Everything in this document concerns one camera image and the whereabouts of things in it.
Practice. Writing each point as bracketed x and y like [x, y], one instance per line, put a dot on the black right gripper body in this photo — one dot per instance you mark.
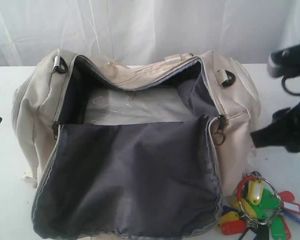
[283, 131]

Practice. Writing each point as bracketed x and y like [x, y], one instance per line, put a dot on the brass key ring zipper pull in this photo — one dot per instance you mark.
[218, 135]

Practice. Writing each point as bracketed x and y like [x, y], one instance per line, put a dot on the colourful key tag bunch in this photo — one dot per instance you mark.
[257, 211]

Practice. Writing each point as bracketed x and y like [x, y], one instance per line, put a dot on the cream canvas duffel bag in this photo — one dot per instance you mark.
[135, 156]

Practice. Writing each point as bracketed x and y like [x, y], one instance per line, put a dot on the metal zipper slider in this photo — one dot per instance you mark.
[55, 130]

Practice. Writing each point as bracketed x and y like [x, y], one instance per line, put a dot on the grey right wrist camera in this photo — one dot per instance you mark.
[284, 62]

